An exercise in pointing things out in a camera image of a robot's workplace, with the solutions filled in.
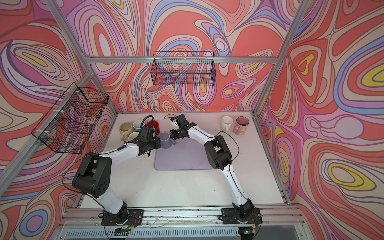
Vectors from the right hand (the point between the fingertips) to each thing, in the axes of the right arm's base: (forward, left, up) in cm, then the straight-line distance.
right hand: (173, 138), depth 102 cm
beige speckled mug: (+5, +32, +5) cm, 33 cm away
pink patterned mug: (+3, -46, +7) cm, 47 cm away
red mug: (+9, +13, +4) cm, 16 cm away
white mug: (+9, -38, +5) cm, 39 cm away
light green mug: (-2, +25, +7) cm, 26 cm away
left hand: (-5, +7, +4) cm, 9 cm away
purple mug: (-7, +4, +6) cm, 10 cm away
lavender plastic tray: (-12, -9, -2) cm, 15 cm away
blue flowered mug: (+7, +24, +7) cm, 26 cm away
